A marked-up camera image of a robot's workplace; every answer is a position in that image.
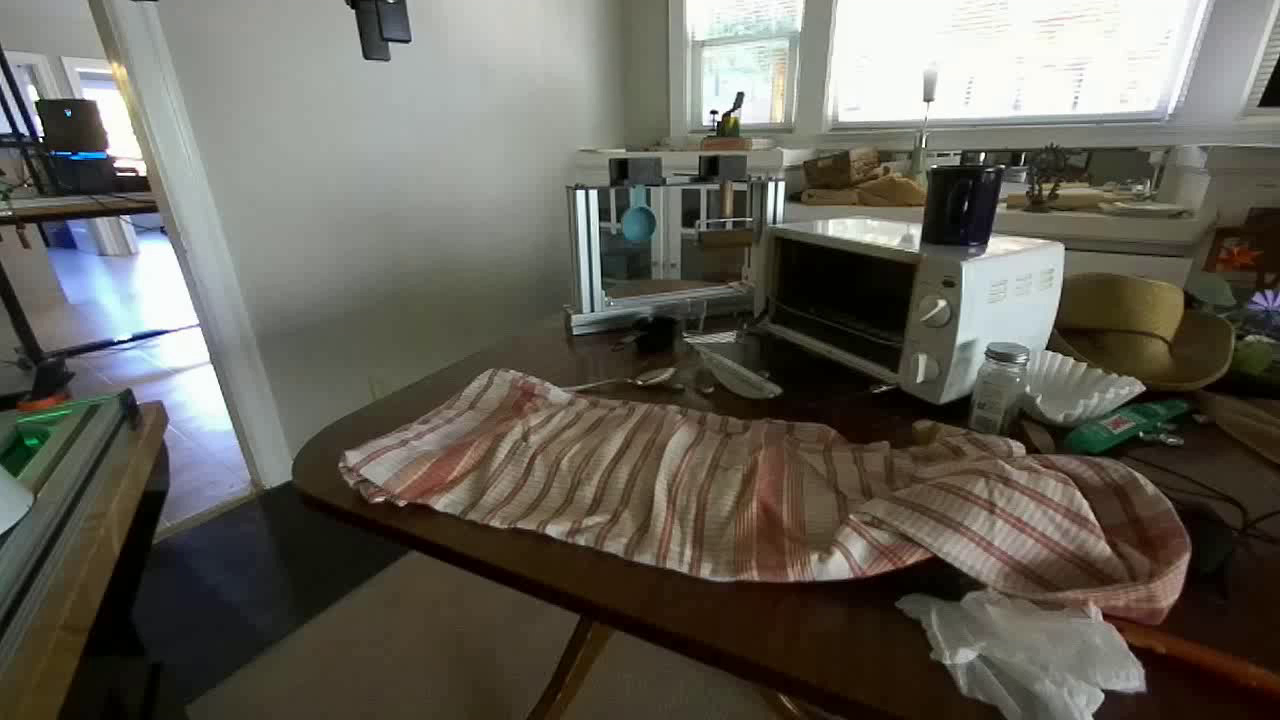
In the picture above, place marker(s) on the black computer mouse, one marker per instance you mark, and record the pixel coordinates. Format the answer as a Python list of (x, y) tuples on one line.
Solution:
[(1209, 546)]

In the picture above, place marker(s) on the blue bin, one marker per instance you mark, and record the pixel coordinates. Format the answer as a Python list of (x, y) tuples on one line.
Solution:
[(82, 173)]

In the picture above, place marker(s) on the green board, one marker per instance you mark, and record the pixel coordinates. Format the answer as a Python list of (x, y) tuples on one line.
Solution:
[(32, 441)]

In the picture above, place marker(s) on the tan straw hat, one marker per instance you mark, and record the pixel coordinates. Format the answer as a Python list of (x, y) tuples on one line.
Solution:
[(1133, 326)]

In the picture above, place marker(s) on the white toaster oven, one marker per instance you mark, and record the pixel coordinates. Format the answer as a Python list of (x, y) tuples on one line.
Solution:
[(986, 304)]

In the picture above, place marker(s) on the metal spoon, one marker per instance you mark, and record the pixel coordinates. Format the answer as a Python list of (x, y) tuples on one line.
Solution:
[(626, 382)]

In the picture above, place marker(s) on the black box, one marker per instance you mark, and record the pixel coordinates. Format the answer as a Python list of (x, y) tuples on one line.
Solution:
[(74, 127)]

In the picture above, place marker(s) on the red white striped towel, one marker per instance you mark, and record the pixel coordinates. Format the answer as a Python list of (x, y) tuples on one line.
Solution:
[(666, 482)]

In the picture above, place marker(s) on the wooden workbench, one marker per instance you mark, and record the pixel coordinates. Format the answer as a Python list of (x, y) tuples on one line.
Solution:
[(82, 586)]

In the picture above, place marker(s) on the potted windowsill plant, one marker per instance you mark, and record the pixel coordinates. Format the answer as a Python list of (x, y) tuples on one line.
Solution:
[(730, 123)]

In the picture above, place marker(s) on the green package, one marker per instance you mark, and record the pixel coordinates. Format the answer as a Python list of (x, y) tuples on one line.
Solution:
[(1123, 424)]

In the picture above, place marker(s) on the clear glass jar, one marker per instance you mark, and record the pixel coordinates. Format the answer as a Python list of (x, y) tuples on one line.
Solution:
[(998, 393)]

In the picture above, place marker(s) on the white plastic bag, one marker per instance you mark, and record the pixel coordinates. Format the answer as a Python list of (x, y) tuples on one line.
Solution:
[(1025, 655)]

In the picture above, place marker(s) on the teal scoop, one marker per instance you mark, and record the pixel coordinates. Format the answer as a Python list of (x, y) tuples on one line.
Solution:
[(638, 222)]

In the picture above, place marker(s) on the purple flowers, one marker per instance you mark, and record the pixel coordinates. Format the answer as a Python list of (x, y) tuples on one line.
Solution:
[(1267, 313)]

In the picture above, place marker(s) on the white coffee filter stack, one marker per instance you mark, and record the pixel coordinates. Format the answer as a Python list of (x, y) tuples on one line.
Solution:
[(1080, 387)]

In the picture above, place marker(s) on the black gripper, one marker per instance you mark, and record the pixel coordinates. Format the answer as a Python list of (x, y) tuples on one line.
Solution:
[(378, 26)]

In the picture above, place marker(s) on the wooden side table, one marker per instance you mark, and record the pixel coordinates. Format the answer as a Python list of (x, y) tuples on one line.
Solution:
[(82, 204)]

